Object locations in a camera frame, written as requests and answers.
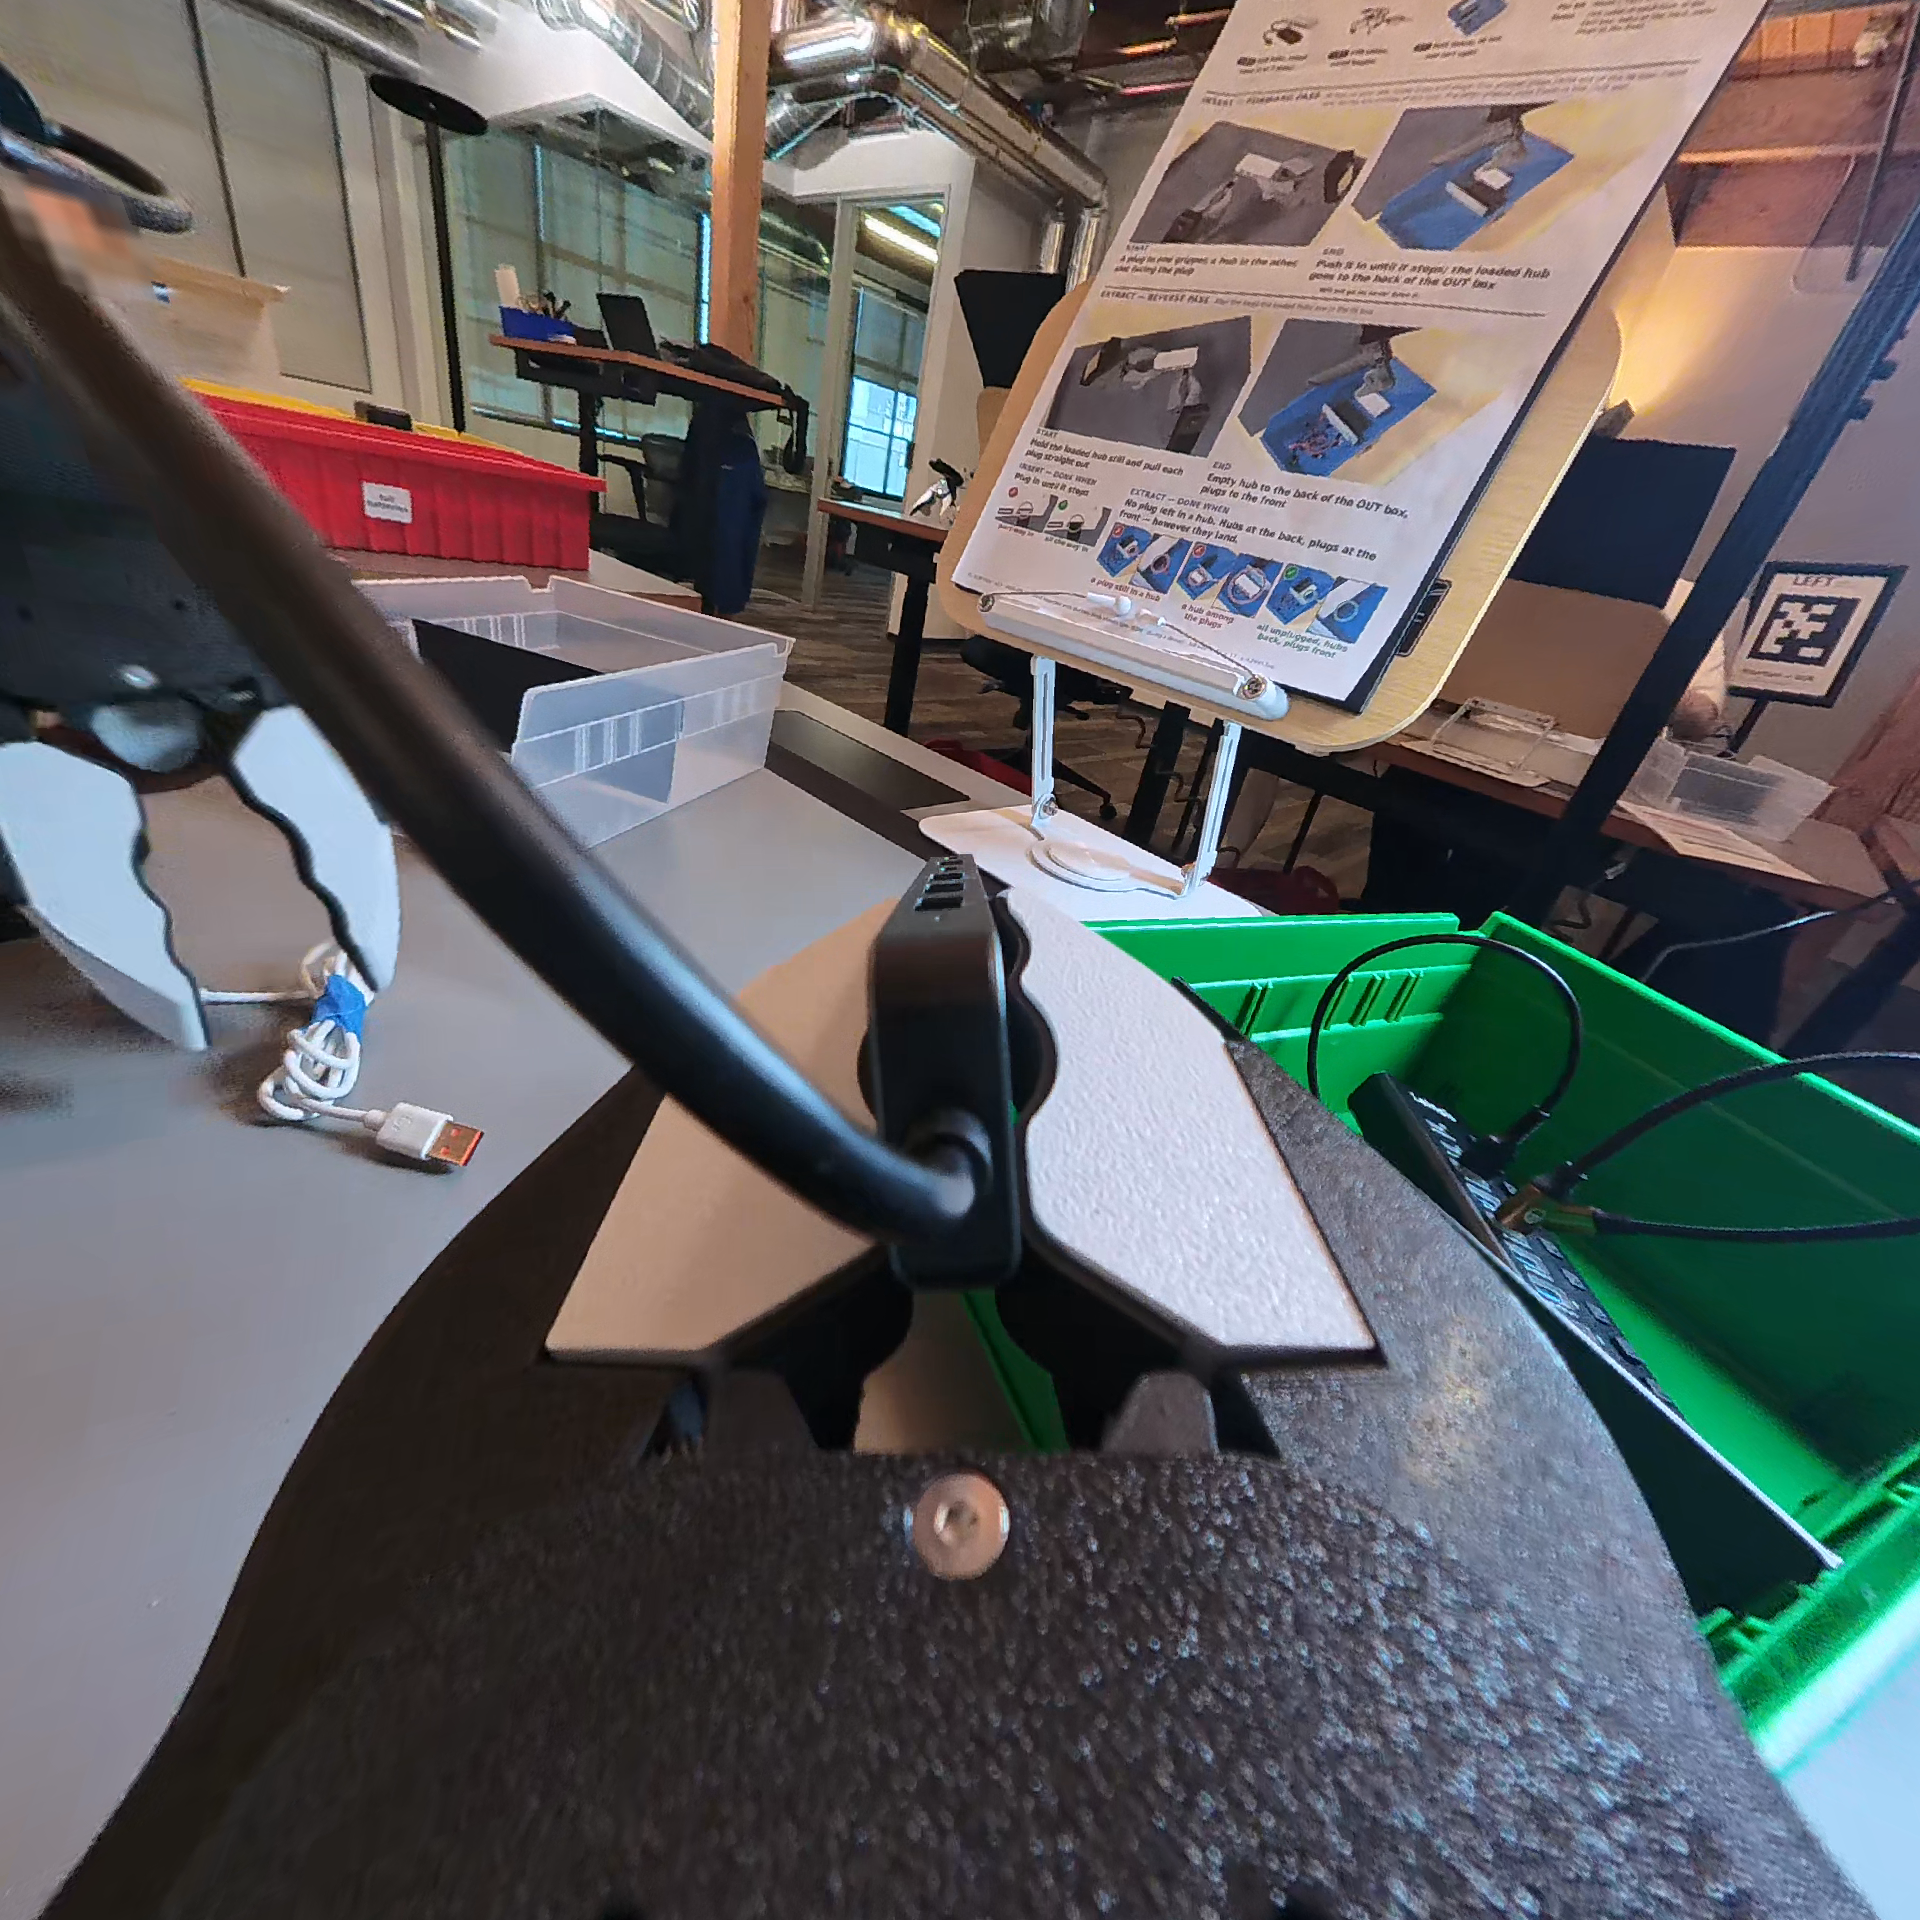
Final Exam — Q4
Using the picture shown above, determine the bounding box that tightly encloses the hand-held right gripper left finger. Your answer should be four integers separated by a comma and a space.
545, 907, 919, 1447

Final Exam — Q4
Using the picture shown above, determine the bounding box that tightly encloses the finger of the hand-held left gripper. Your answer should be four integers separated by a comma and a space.
229, 702, 407, 995
0, 741, 213, 1052

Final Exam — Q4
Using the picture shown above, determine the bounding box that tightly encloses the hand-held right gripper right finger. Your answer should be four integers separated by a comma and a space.
996, 888, 1382, 1448

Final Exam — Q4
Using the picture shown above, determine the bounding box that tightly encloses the thick black hub cable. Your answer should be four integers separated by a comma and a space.
0, 180, 999, 1242

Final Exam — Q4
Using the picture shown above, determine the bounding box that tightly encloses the black multi-port usb hub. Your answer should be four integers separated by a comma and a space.
1347, 1073, 1673, 1410

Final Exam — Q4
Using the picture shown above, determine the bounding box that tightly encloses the white usb cable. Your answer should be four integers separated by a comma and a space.
204, 936, 485, 1176

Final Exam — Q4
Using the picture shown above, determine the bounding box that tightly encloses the clear plastic bin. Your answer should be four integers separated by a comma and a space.
359, 575, 794, 854

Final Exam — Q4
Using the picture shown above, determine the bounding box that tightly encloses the short smooth black cable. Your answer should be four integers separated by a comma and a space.
1309, 935, 1585, 1187

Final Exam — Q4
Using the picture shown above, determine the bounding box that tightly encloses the braided black cable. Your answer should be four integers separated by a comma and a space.
1506, 1052, 1920, 1247

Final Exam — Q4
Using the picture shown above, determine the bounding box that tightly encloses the green plastic bin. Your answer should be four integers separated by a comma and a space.
958, 909, 1920, 1772

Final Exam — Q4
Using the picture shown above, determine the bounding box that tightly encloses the yellow plastic bin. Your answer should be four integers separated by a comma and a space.
178, 375, 466, 438

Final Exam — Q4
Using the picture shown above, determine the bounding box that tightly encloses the red plastic bin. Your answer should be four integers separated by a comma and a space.
193, 388, 605, 575

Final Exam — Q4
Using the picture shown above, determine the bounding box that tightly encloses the white document stand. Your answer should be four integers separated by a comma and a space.
919, 591, 1291, 922

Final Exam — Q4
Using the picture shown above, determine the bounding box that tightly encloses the dark blue jacket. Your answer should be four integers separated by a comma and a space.
683, 398, 768, 617

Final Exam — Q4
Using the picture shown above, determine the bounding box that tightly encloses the black office chair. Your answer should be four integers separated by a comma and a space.
955, 637, 1129, 824

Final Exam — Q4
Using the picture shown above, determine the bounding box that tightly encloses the wooden standing desk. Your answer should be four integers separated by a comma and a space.
491, 330, 813, 483

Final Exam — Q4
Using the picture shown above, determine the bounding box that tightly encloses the instruction sheet on stand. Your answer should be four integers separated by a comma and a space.
938, 277, 1624, 752

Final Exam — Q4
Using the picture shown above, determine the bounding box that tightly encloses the black floor lamp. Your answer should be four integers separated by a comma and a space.
368, 77, 491, 434

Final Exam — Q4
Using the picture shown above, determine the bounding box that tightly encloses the desk with black legs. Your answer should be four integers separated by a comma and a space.
818, 495, 970, 740

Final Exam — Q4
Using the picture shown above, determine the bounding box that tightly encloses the wooden pillar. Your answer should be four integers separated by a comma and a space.
703, 0, 777, 364

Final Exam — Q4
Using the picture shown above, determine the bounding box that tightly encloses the printed instruction sheet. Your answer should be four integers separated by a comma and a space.
954, 0, 1772, 714

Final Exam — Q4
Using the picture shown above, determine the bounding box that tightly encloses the black panel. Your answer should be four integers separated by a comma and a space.
954, 272, 1069, 395

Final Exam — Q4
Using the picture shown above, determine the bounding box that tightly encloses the printed tag sign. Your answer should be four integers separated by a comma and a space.
1726, 564, 1908, 706

